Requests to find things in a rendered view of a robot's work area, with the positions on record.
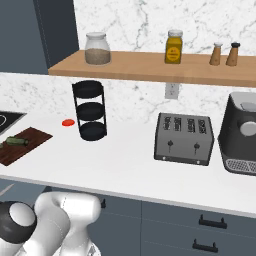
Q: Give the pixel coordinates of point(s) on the yellow spice bottle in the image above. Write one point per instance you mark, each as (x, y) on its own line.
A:
(173, 47)

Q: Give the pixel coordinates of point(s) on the wooden wall shelf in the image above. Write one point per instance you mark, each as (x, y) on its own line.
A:
(150, 68)

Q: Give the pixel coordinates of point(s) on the grey four-slot toaster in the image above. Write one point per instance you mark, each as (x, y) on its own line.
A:
(183, 138)

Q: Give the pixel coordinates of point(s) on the small red round object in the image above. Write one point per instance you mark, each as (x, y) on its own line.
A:
(68, 123)

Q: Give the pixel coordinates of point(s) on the black coffee machine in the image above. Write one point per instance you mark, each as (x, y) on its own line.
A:
(240, 136)

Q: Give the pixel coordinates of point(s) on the wooden shaker with white cap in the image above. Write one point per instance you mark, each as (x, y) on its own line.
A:
(216, 54)

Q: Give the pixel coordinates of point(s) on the dark wooden cutting board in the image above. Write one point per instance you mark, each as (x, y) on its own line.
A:
(23, 144)

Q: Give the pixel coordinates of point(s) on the wooden shaker with black cap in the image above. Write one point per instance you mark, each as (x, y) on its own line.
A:
(232, 54)

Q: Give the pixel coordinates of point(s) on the dark grey tall cupboard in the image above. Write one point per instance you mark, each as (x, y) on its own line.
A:
(38, 33)

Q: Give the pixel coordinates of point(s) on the white wall socket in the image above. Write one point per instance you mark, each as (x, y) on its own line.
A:
(172, 91)

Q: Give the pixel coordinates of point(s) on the black hob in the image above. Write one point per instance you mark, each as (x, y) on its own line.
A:
(7, 121)

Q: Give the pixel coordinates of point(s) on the grey cupboard door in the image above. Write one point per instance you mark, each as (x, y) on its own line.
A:
(116, 226)

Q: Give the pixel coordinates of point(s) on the grey drawer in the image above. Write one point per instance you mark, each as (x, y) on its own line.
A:
(186, 220)
(173, 245)

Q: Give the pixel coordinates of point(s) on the grey lower drawer front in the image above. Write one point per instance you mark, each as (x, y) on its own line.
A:
(173, 245)

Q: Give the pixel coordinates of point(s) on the green cucumber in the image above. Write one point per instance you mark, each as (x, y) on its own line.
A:
(16, 141)

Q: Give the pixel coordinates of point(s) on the grey upper drawer front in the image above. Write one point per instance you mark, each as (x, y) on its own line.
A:
(186, 220)

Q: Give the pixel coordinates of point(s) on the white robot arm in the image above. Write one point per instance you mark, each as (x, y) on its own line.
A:
(63, 220)

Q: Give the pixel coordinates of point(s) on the glass jar with grains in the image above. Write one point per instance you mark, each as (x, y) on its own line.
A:
(97, 48)

